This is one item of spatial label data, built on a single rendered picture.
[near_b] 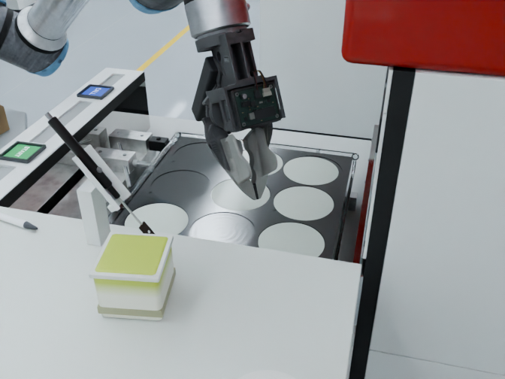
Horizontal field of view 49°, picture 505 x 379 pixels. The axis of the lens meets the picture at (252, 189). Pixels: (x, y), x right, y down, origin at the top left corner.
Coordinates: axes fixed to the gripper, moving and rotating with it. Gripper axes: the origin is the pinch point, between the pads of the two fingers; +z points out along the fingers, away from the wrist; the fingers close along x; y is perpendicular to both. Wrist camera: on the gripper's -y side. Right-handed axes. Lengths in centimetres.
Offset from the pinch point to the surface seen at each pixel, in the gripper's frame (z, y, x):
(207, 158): -2.2, -31.8, 5.2
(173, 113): -9, -255, 64
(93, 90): -20, -52, -9
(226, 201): 4.2, -18.4, 2.3
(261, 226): 8.0, -10.6, 4.2
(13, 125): -17, -78, -25
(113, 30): -84, -409, 75
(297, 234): 10.1, -6.7, 8.1
